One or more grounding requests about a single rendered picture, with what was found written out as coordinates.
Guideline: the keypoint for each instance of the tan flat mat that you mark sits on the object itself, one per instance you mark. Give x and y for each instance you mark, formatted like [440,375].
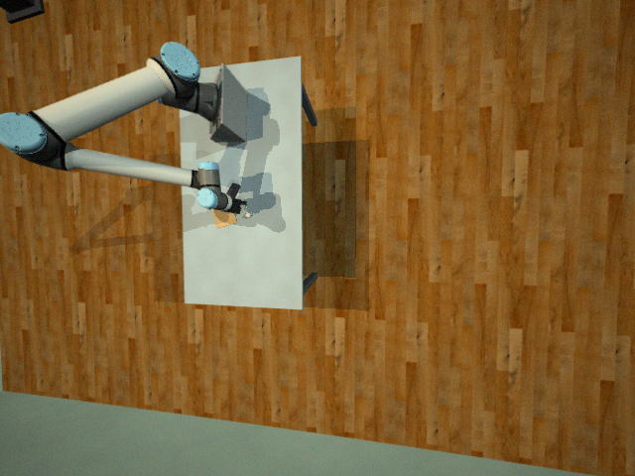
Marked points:
[223,218]

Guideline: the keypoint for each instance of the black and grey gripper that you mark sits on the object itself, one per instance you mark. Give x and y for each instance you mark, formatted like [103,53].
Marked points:
[236,205]

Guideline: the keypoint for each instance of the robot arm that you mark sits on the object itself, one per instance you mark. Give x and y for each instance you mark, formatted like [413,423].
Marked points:
[171,78]

